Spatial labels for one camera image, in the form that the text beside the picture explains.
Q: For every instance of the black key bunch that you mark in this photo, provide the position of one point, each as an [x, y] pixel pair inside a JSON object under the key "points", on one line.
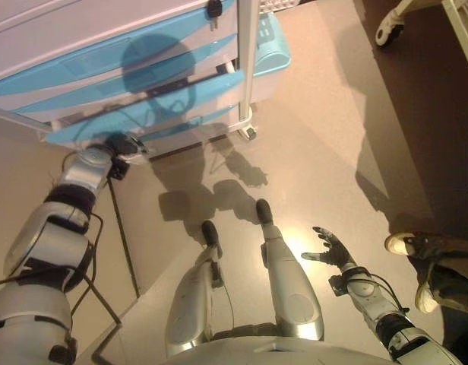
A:
{"points": [[214, 9]]}

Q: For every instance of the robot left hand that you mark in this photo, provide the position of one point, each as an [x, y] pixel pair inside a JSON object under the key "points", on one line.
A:
{"points": [[122, 144]]}

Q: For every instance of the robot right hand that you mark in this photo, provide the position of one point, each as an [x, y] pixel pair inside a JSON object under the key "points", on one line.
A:
{"points": [[338, 256]]}

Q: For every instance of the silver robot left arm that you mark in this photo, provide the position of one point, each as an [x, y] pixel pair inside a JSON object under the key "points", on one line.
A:
{"points": [[48, 247]]}

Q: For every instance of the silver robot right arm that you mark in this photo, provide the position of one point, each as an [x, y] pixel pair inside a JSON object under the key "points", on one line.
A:
{"points": [[370, 300]]}

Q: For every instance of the brown sneaker white sole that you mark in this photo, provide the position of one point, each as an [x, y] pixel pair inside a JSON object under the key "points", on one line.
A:
{"points": [[427, 292], [416, 243]]}

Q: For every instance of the white medical cart frame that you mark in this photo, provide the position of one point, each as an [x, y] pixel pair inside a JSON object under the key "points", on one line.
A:
{"points": [[67, 23]]}

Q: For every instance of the robot left leg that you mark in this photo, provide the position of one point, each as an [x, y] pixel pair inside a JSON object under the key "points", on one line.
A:
{"points": [[188, 304]]}

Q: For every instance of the waste bin with blue lid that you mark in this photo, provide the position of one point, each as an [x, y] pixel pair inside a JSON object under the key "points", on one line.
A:
{"points": [[270, 57]]}

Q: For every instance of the grey cart caster wheel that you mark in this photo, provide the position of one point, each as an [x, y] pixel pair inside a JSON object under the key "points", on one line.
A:
{"points": [[249, 133]]}

